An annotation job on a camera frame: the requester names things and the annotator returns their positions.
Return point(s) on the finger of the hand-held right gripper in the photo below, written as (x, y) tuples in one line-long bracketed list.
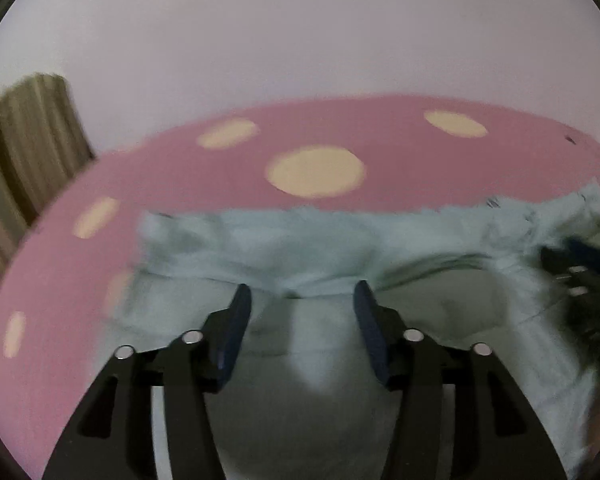
[(587, 255)]

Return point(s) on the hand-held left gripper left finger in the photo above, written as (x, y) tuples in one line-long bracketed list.
[(232, 340)]

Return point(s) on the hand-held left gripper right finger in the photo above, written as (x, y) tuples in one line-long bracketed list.
[(372, 337)]

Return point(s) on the light blue puffer jacket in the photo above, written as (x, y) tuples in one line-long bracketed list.
[(305, 245)]

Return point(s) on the pink polka dot bed sheet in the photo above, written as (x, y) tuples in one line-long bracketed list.
[(380, 125)]

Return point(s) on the beige striped curtain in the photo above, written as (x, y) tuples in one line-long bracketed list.
[(40, 135)]

